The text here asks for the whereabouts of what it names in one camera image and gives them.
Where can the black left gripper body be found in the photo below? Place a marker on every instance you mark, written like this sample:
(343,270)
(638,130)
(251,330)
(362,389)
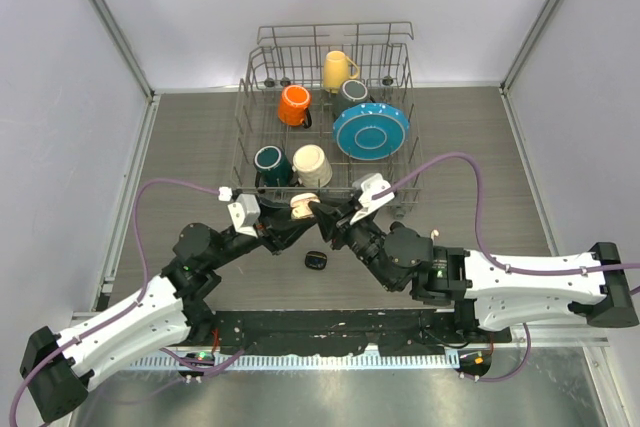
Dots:
(270,237)

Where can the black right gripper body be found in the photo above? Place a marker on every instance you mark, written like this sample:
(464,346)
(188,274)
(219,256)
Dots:
(366,237)

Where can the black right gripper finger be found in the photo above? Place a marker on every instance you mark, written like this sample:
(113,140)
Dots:
(333,218)
(335,237)

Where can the white earbud charging case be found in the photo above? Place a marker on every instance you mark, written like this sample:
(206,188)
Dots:
(300,205)

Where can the black earbud charging case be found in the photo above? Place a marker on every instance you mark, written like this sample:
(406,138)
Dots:
(315,260)

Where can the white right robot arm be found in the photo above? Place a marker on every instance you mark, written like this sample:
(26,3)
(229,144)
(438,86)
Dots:
(489,293)

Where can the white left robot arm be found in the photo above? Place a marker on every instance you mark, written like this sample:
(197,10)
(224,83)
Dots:
(60,369)

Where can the cream white mug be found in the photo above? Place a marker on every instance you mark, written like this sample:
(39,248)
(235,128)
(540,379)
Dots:
(312,166)

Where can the dark green mug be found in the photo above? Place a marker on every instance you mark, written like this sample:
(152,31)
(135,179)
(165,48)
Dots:
(273,168)

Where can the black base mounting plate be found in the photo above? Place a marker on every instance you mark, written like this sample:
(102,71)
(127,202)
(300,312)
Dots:
(338,333)

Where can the blue dotted plate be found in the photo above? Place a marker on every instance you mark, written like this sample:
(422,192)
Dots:
(371,131)

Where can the orange mug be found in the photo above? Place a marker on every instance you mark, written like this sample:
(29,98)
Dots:
(294,107)

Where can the grey mug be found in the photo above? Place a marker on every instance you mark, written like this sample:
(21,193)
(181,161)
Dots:
(351,93)

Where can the yellow mug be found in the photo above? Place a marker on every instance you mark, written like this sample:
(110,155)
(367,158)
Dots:
(338,68)

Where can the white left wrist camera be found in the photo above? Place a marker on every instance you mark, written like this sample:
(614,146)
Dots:
(244,211)

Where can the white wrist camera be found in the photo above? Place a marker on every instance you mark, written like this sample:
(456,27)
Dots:
(374,194)
(244,211)

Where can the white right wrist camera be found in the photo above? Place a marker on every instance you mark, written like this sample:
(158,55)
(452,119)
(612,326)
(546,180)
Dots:
(374,194)

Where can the grey wire dish rack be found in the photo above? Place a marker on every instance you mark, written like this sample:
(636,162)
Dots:
(295,54)

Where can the white slotted cable duct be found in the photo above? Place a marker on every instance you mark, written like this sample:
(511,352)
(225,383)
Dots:
(369,360)

